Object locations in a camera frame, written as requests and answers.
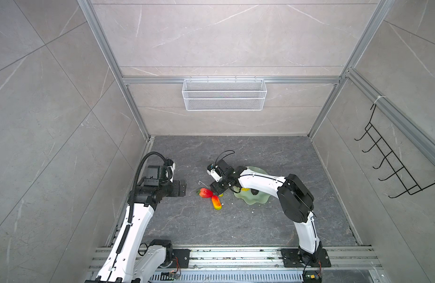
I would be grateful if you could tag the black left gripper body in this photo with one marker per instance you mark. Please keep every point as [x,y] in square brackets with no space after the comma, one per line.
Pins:
[171,189]

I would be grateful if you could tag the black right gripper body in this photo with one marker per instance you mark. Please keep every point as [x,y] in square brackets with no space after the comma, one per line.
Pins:
[220,187]

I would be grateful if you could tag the orange yellow fake mango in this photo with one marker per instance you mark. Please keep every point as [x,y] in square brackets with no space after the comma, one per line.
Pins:
[216,203]

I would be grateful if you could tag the red fake strawberry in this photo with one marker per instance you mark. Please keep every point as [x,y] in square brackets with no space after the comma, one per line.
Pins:
[205,193]

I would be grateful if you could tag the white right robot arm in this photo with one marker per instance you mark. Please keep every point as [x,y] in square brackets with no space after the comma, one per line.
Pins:
[297,202]

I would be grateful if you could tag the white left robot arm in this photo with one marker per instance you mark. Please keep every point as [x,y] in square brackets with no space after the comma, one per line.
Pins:
[121,265]

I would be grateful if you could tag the light green wavy fruit bowl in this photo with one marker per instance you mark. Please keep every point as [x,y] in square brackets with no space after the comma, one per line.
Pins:
[250,181]

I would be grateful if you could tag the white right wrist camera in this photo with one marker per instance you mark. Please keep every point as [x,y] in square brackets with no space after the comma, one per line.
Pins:
[214,173]

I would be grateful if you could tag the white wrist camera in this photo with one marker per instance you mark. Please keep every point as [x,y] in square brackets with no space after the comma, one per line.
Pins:
[169,166]
[214,173]

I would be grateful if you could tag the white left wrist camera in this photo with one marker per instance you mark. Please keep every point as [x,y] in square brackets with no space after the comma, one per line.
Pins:
[169,166]

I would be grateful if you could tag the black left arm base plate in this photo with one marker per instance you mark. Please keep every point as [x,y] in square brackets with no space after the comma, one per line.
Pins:
[176,257]

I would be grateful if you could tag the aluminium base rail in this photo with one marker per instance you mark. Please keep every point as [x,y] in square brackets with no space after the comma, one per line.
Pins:
[255,264]

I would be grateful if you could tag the white wire mesh basket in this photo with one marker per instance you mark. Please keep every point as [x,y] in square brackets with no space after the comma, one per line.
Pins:
[202,95]

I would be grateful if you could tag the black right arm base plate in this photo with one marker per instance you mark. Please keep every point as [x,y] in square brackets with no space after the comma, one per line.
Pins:
[295,258]

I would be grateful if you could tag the black wire hook rack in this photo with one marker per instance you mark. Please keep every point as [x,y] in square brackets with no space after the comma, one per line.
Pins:
[391,159]

